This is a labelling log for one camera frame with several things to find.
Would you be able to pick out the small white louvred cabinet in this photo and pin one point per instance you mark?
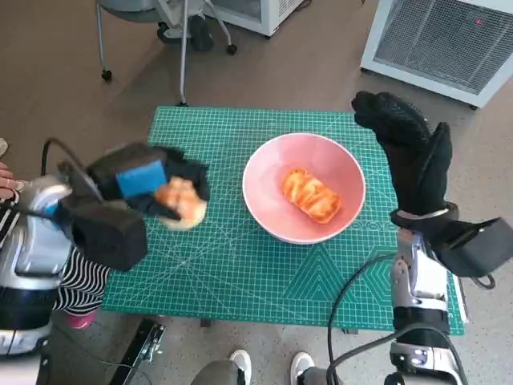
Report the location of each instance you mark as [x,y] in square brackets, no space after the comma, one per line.
[272,16]

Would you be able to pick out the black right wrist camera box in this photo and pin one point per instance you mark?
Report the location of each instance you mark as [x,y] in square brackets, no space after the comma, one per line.
[477,248]

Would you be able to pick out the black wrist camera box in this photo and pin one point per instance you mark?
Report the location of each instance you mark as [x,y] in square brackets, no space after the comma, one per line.
[112,236]
[477,248]

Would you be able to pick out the large white mesh cabinet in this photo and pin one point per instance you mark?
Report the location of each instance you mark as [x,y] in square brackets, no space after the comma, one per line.
[433,44]

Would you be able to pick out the grey rolling chair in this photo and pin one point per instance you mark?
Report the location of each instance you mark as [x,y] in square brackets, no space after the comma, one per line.
[128,8]

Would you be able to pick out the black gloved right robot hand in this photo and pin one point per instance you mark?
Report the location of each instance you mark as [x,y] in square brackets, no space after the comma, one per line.
[417,160]

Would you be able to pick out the round toy bread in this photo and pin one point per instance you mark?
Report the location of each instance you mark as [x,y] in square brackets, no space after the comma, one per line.
[184,196]

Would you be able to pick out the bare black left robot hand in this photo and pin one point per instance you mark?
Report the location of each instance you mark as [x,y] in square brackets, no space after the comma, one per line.
[140,176]

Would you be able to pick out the pink bowl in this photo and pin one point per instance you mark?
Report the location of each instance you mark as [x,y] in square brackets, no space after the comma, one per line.
[264,180]

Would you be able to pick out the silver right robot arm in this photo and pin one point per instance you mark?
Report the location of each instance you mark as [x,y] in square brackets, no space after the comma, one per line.
[417,272]

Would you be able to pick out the white shoe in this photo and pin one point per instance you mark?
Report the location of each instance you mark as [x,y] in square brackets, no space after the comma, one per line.
[240,361]
[300,361]

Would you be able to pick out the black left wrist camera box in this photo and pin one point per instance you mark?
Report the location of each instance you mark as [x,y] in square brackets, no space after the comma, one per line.
[112,236]

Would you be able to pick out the seated person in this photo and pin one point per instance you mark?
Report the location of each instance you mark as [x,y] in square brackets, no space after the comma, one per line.
[200,36]

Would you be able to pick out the person in stripes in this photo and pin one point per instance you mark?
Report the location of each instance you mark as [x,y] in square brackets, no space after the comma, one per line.
[84,280]

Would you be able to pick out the long toy bread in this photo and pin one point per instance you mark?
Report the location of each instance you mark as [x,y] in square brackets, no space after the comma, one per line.
[312,196]

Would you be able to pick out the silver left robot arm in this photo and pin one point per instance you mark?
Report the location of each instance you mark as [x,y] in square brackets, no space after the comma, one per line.
[36,240]

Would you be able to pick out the black metal bracket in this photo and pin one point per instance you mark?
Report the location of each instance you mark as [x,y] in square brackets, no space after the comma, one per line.
[138,353]

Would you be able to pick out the green cutting mat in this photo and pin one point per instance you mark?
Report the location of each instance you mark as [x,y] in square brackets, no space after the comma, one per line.
[224,280]

